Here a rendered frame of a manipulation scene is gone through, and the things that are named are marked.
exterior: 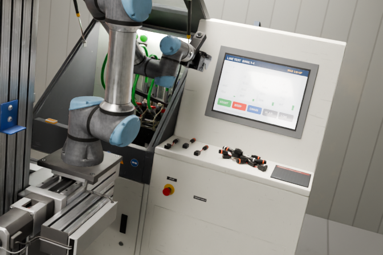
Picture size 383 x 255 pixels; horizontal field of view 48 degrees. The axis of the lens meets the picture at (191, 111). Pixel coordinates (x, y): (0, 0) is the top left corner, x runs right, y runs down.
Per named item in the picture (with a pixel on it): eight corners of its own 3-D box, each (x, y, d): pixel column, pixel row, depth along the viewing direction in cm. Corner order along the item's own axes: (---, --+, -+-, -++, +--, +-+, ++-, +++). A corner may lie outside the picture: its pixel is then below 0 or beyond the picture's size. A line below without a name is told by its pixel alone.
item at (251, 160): (215, 159, 194) (217, 147, 192) (221, 151, 203) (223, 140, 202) (265, 172, 187) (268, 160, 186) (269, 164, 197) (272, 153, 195)
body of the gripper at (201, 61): (188, 68, 187) (174, 62, 176) (194, 49, 186) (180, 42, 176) (203, 72, 183) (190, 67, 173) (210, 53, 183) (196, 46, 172)
